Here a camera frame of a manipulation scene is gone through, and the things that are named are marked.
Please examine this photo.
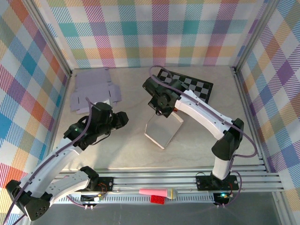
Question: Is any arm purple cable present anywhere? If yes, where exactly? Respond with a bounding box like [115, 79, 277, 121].
[3, 96, 94, 225]
[149, 65, 258, 209]

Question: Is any lilac paper box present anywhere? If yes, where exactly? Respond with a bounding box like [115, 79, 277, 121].
[69, 68, 123, 115]

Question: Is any pink toy microphone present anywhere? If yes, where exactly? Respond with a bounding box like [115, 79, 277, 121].
[139, 187, 179, 201]

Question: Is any large red toy brick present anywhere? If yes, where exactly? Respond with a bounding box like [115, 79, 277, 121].
[150, 194, 166, 205]

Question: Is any slotted grey cable duct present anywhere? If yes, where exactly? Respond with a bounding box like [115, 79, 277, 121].
[37, 195, 217, 204]

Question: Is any narrow aluminium frame rail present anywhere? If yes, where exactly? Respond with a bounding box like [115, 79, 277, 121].
[231, 67, 270, 173]
[42, 71, 73, 165]

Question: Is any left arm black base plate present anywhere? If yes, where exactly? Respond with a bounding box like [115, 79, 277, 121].
[71, 176, 114, 193]

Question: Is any aluminium frame post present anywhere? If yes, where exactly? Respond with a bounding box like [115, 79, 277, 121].
[233, 0, 281, 73]
[22, 0, 73, 78]

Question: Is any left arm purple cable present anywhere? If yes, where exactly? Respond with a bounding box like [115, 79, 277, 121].
[3, 96, 94, 225]

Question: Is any white paper box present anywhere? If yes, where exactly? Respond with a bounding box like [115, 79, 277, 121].
[144, 112, 184, 150]

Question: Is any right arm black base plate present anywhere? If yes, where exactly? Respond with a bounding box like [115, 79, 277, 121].
[195, 174, 240, 192]

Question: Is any black grey chessboard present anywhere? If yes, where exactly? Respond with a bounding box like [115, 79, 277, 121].
[156, 68, 214, 104]

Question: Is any wide aluminium frame rail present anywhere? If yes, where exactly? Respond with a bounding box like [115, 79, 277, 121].
[25, 167, 286, 195]

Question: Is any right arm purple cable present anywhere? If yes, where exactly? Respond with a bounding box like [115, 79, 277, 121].
[149, 65, 258, 209]

